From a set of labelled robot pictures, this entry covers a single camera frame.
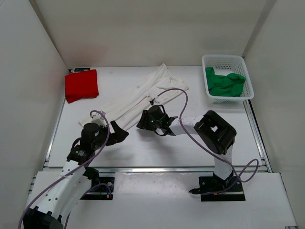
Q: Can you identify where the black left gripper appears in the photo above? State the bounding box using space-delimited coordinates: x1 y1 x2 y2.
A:
92 120 128 150

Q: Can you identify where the white t-shirt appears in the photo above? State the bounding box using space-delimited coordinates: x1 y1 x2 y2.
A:
91 63 189 130

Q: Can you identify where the red t-shirt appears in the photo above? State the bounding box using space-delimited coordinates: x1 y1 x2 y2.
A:
64 69 99 104

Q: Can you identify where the green t-shirt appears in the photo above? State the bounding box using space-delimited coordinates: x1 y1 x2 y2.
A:
205 67 246 97

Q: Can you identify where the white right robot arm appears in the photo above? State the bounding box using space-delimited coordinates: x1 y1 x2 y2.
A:
136 105 237 191

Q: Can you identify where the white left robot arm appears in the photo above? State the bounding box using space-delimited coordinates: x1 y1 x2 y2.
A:
18 121 129 229

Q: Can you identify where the small dark table label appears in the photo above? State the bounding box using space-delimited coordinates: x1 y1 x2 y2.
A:
73 68 90 73

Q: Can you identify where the white plastic laundry basket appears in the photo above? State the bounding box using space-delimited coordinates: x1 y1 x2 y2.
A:
202 54 254 104

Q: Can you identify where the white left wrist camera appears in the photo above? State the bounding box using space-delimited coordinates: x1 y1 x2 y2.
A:
90 111 106 126

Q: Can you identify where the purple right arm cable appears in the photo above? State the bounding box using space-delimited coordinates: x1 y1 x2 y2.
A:
152 88 260 196

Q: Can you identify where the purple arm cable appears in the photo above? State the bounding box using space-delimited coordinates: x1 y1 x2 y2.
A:
18 110 112 229
152 88 260 196

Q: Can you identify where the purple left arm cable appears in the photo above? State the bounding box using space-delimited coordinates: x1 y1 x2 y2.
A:
18 110 112 229

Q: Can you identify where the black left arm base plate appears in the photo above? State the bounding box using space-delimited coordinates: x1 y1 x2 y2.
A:
81 175 115 201

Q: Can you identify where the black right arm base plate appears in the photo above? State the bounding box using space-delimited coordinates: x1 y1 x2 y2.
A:
189 177 246 202

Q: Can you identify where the aluminium table frame rail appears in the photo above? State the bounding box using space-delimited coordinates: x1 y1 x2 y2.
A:
243 100 273 173

